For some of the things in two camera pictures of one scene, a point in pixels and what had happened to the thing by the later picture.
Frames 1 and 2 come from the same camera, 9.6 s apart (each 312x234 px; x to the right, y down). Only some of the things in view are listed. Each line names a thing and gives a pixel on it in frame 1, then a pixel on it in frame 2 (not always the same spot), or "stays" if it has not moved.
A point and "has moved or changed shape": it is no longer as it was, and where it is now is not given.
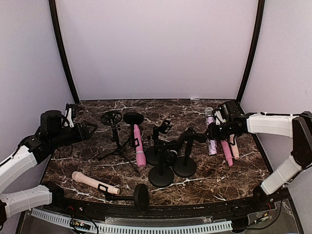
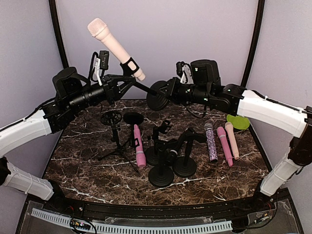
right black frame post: (261, 9) stays
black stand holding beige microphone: (152, 154) stays
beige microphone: (80, 176) → (97, 28)
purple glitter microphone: (212, 143) has moved or changed shape
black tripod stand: (114, 118) stays
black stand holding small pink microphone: (133, 118) stays
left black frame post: (56, 27) stays
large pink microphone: (227, 152) stays
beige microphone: (234, 148) stays
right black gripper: (212, 133) → (172, 88)
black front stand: (141, 196) → (156, 100)
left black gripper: (86, 134) → (109, 82)
